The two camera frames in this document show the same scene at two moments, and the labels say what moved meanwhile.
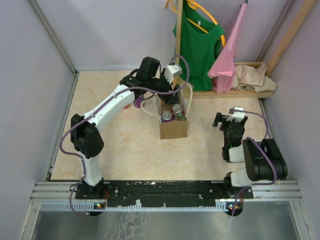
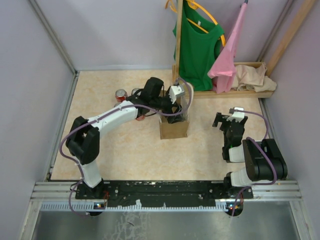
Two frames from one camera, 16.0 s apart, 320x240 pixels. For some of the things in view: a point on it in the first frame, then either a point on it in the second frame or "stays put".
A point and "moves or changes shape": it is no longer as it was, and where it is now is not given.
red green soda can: x=178 y=109 moves or changes shape
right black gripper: x=222 y=118 stays put
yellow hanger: x=194 y=5 stays put
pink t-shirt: x=224 y=68 stays put
